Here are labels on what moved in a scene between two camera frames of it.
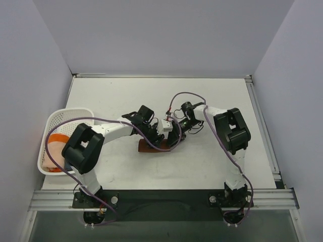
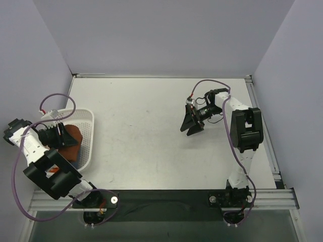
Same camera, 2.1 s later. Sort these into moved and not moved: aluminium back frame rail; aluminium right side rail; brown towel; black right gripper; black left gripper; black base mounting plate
Moved: black right gripper; black left gripper; brown towel
Not moved: aluminium right side rail; black base mounting plate; aluminium back frame rail
